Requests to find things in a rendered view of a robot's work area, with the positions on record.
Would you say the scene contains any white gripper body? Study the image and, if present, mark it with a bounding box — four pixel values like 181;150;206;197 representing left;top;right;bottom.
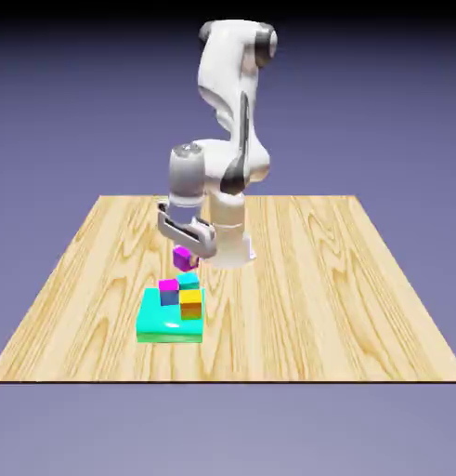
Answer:
156;201;217;258

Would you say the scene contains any small purple cube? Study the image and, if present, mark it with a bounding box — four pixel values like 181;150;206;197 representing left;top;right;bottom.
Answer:
172;245;193;271

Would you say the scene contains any small cyan cube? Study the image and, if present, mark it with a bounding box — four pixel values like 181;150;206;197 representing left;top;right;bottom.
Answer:
176;271;201;292

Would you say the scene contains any small magenta cube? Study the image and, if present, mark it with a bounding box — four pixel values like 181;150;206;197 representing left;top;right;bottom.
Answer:
158;278;181;307

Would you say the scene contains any small yellow cube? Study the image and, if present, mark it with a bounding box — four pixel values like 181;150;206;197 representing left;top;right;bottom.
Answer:
178;288;203;321

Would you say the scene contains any large cyan box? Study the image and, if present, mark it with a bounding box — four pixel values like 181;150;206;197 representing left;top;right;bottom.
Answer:
136;286;206;344

